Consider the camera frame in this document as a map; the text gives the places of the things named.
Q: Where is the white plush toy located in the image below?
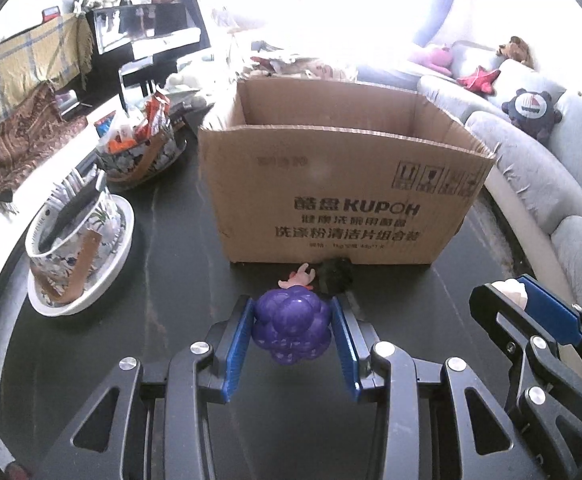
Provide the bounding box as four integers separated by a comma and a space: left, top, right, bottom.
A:
163, 67, 206, 108

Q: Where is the black piano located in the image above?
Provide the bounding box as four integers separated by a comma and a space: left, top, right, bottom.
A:
86, 2, 206, 96

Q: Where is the white floral basket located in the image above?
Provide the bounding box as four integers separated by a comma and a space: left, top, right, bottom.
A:
25, 170, 122, 306

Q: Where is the grey sofa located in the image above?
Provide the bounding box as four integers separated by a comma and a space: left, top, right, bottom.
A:
356, 40, 582, 321

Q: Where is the brown patterned blanket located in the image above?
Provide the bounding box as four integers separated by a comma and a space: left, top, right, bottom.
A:
0, 82, 89, 196

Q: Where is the black remote control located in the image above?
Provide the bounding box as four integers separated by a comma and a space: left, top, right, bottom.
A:
53, 175, 110, 233

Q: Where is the red star plush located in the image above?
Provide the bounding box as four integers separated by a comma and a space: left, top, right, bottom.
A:
457, 67, 502, 95

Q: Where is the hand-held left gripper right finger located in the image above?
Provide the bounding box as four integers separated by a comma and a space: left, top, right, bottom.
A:
332, 297, 546, 480

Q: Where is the bunch of pens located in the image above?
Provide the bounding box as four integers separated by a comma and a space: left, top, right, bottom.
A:
53, 169, 96, 206

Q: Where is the pink plush toy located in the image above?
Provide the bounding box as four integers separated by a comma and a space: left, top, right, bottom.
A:
411, 45, 454, 78

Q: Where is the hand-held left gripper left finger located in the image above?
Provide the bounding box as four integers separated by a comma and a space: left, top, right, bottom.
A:
36, 296, 256, 480

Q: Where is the pink rabbit toy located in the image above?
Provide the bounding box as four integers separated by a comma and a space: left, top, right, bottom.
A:
278, 262, 316, 291

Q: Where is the black fuzzy toy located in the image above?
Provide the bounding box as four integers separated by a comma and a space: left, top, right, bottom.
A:
318, 257, 356, 295

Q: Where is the purple curtain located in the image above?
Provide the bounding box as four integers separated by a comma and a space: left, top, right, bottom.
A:
411, 0, 469, 48

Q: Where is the purple grape toy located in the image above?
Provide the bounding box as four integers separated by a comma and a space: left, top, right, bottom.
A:
251, 284, 332, 366

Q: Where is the white round tray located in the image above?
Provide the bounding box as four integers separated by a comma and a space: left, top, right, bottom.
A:
27, 195, 136, 317

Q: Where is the brown plush animal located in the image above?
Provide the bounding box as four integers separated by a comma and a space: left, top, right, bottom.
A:
496, 36, 536, 68

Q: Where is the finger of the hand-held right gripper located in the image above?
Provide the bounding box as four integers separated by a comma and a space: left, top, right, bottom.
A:
470, 284, 582, 466
521, 274, 582, 346

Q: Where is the cream cone toy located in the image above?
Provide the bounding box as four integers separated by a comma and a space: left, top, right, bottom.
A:
491, 280, 530, 309

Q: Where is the red snack packets bundle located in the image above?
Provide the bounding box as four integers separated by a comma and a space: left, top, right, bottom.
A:
143, 91, 172, 136

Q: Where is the brown cardboard box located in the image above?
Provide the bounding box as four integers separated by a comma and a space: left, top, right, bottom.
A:
197, 77, 496, 267

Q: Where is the dark floral basket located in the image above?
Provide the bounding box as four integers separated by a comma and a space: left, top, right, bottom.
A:
96, 125, 179, 186

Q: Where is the dark round ship cushion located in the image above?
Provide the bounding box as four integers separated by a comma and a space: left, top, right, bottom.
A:
501, 89, 564, 141

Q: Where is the yellow plaid blanket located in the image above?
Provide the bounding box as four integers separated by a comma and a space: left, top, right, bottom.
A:
0, 12, 94, 136

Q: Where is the black piano bench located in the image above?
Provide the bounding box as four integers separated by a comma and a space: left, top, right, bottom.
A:
118, 52, 182, 111

